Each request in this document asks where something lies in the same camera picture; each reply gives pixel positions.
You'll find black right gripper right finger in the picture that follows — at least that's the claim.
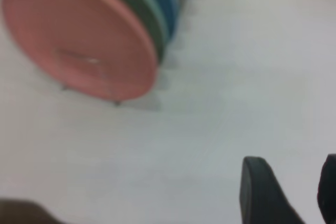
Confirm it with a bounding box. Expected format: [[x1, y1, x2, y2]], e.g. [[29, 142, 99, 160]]
[[317, 154, 336, 224]]

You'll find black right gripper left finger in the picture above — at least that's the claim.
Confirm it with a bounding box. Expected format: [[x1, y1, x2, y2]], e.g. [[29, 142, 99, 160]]
[[239, 156, 307, 224]]

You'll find pink round plate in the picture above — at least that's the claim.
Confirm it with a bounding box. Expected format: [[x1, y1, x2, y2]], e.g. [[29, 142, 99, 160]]
[[2, 0, 159, 102]]

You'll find green round plate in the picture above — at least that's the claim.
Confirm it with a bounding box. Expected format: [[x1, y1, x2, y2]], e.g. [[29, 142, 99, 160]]
[[78, 0, 170, 65]]

